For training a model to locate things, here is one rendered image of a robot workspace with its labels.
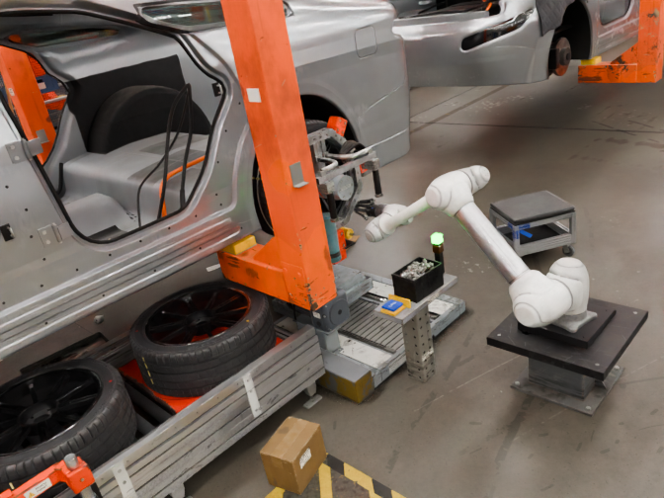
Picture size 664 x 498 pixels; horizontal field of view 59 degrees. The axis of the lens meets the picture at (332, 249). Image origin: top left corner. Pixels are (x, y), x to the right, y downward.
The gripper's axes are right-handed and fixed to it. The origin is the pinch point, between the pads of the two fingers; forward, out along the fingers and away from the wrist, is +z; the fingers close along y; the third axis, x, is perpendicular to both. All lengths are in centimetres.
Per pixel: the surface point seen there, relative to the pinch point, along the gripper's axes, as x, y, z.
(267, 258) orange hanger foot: 61, -50, -19
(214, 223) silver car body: 78, -43, 5
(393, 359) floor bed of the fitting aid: -8, -71, -57
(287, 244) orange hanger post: 71, -43, -39
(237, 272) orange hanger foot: 53, -60, 6
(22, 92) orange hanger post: 111, 4, 227
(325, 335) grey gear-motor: 12, -73, -27
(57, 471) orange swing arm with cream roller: 126, -147, -37
